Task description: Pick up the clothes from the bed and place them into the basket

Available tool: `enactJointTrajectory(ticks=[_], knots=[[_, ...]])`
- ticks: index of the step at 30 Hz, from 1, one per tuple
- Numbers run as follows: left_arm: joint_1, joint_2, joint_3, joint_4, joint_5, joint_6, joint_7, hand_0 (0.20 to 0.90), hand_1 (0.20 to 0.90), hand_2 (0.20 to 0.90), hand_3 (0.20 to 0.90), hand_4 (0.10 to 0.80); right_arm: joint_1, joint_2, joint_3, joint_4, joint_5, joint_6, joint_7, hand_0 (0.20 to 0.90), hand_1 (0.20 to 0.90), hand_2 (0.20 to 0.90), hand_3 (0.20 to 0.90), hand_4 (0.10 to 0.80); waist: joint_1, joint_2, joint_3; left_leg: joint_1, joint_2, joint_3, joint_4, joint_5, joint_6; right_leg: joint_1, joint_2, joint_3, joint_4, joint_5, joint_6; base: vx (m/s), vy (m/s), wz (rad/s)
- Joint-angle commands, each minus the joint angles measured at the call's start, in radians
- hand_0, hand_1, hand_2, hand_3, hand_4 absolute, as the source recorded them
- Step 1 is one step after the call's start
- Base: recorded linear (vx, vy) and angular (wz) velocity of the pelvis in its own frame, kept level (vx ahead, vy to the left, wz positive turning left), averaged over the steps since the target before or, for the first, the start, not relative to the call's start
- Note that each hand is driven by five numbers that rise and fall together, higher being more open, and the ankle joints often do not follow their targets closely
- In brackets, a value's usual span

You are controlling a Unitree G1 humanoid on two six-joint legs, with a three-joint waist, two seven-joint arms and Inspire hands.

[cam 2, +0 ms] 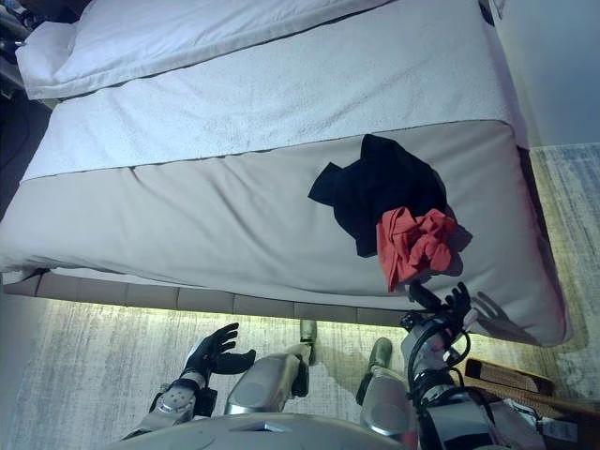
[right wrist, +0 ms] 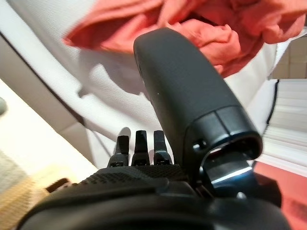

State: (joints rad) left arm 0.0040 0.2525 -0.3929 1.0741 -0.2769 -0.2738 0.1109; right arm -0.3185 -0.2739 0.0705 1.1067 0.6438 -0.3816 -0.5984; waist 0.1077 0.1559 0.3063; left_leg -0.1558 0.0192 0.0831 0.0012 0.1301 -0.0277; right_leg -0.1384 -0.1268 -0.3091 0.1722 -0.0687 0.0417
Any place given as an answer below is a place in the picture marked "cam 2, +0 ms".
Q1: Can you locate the beige bed runner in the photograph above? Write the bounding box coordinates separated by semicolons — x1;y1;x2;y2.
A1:
0;118;574;349

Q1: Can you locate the black garment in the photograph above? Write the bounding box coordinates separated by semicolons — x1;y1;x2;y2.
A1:
307;133;474;258

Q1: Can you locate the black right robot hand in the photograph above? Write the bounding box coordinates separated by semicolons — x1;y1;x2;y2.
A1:
407;280;479;330

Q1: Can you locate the white textured bed sheet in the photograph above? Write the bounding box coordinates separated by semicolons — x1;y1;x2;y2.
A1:
20;0;532;183

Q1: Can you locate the woven brown basket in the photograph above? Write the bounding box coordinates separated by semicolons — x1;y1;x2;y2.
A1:
462;357;600;450

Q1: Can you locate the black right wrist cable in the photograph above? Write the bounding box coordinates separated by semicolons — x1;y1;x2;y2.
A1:
405;314;473;409

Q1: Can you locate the grey striped rug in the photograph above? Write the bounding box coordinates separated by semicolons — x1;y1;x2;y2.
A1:
0;142;600;450

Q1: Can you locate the silver robot leg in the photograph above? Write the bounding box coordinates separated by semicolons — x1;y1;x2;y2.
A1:
354;336;422;447
223;319;321;417

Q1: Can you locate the silver left robot leg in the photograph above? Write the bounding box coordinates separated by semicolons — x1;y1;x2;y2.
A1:
223;319;321;417

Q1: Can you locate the beige padded bed base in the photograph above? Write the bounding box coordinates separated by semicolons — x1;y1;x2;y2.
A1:
1;268;410;330

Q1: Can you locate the silver right robot leg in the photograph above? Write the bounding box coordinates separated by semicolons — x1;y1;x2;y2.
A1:
354;336;422;447

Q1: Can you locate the orange-red garment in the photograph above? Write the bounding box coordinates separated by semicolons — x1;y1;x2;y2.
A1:
375;206;458;293

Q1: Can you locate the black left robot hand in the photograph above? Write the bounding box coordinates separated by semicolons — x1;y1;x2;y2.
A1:
183;322;258;379

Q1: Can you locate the white duvet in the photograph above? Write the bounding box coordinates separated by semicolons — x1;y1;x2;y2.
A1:
15;0;396;100

